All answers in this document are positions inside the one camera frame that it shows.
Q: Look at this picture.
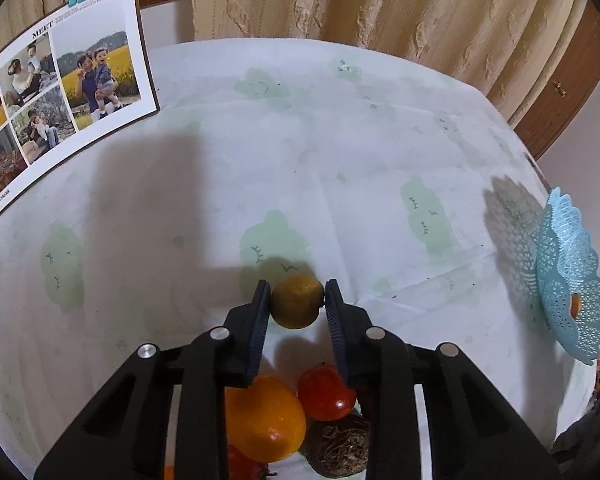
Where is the blue perforated plastic basket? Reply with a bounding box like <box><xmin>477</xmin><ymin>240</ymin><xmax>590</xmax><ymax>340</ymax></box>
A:
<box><xmin>535</xmin><ymin>186</ymin><xmax>600</xmax><ymax>366</ymax></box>

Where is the wide beige curtain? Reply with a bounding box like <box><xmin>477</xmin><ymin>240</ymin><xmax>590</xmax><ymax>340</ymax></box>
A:
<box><xmin>190</xmin><ymin>0</ymin><xmax>588</xmax><ymax>123</ymax></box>

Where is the brown wrinkled fruit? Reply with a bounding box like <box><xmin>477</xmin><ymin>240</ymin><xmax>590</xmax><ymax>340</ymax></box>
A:
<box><xmin>300</xmin><ymin>414</ymin><xmax>372</xmax><ymax>477</ymax></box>

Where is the yellow-green lemon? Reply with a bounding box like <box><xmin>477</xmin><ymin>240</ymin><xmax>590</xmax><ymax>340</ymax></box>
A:
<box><xmin>271</xmin><ymin>275</ymin><xmax>327</xmax><ymax>330</ymax></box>

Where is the photo collage board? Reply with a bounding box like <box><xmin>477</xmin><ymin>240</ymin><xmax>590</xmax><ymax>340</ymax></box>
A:
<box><xmin>0</xmin><ymin>0</ymin><xmax>160</xmax><ymax>238</ymax></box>

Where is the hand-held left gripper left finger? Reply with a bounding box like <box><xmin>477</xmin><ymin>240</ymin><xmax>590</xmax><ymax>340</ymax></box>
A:
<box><xmin>32</xmin><ymin>280</ymin><xmax>272</xmax><ymax>480</ymax></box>

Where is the red tomato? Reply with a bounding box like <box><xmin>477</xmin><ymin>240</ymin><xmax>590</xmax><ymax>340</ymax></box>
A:
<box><xmin>227</xmin><ymin>444</ymin><xmax>270</xmax><ymax>480</ymax></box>
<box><xmin>297</xmin><ymin>364</ymin><xmax>357</xmax><ymax>422</ymax></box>

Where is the large orange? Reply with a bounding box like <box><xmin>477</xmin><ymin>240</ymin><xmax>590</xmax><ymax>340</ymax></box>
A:
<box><xmin>224</xmin><ymin>375</ymin><xmax>307</xmax><ymax>462</ymax></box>

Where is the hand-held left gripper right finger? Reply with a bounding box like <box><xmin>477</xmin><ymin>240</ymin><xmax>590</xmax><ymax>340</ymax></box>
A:
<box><xmin>323</xmin><ymin>279</ymin><xmax>563</xmax><ymax>480</ymax></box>

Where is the wooden cabinet door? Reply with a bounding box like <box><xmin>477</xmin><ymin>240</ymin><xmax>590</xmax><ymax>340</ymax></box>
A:
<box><xmin>507</xmin><ymin>2</ymin><xmax>600</xmax><ymax>161</ymax></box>

